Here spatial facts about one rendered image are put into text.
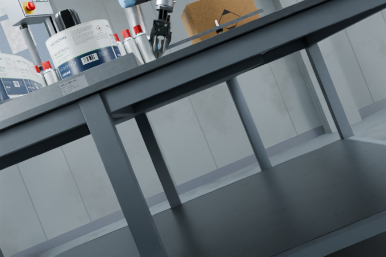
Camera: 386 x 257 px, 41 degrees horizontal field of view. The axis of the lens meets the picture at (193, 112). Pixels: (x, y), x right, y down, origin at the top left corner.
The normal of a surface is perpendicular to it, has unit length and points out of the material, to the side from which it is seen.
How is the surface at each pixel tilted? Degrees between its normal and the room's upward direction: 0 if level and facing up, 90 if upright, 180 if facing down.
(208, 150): 90
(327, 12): 90
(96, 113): 90
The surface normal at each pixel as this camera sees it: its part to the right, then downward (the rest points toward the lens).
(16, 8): -0.51, 0.22
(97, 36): 0.55, -0.22
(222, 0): 0.13, -0.04
